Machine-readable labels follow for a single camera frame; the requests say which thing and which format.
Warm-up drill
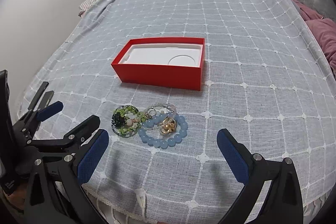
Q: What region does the green beaded bracelet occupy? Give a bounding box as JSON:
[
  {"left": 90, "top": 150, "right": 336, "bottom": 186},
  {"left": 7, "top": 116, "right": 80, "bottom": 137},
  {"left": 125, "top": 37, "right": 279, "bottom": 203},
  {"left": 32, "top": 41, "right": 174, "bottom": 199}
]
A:
[{"left": 112, "top": 105, "right": 150, "bottom": 136}]

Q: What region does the gold ring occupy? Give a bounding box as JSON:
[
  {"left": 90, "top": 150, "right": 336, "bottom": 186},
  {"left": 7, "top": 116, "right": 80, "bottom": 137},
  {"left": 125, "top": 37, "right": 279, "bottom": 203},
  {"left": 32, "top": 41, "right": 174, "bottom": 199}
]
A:
[{"left": 160, "top": 118, "right": 178, "bottom": 135}]

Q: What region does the clear beaded bracelet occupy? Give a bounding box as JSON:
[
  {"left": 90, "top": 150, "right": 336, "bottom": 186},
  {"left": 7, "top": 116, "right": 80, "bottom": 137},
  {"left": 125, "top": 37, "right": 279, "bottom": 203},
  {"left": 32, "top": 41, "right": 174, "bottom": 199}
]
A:
[{"left": 142, "top": 102, "right": 177, "bottom": 119}]

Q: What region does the light blue beaded bracelet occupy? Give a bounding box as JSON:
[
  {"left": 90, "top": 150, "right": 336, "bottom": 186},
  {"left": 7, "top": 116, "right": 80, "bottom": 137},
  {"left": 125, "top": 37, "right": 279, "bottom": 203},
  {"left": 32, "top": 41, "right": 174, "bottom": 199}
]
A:
[{"left": 138, "top": 112, "right": 189, "bottom": 149}]

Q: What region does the red open box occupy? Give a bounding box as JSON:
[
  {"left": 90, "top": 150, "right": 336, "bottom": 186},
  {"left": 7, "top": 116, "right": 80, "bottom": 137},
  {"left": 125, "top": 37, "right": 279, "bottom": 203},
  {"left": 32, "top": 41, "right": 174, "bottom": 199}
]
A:
[{"left": 111, "top": 37, "right": 205, "bottom": 91}]

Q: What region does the grey checked bedspread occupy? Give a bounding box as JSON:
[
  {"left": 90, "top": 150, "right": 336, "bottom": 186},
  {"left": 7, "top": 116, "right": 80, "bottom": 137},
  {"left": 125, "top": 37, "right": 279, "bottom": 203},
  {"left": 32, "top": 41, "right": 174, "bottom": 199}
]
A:
[{"left": 19, "top": 0, "right": 335, "bottom": 223}]

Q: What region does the pink blanket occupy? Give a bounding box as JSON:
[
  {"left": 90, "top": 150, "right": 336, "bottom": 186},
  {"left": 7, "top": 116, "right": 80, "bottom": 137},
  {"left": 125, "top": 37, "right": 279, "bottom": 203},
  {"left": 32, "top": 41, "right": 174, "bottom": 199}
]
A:
[{"left": 291, "top": 0, "right": 336, "bottom": 74}]

